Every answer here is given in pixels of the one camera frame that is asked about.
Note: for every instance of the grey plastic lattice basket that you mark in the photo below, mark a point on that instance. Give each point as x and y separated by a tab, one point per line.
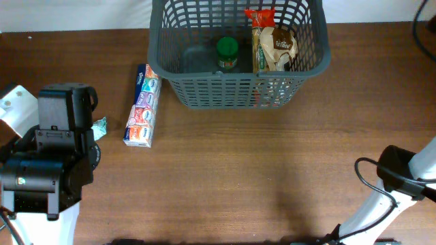
182	49

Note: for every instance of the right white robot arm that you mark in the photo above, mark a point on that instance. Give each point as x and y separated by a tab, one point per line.
404	178

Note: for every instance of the spaghetti pack orange ends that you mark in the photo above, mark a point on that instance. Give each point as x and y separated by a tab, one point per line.
263	51

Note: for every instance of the brown white snack bag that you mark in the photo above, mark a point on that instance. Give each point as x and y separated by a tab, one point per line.
279	47

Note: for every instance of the green lid spice jar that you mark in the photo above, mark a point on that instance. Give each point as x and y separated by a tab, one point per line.
227	52

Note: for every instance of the Kleenex tissue multipack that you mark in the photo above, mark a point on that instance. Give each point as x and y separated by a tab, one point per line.
140	125

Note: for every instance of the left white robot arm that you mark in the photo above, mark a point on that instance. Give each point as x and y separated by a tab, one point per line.
51	158

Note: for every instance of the small teal tissue packet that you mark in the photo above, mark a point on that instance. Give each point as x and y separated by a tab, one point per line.
99	128

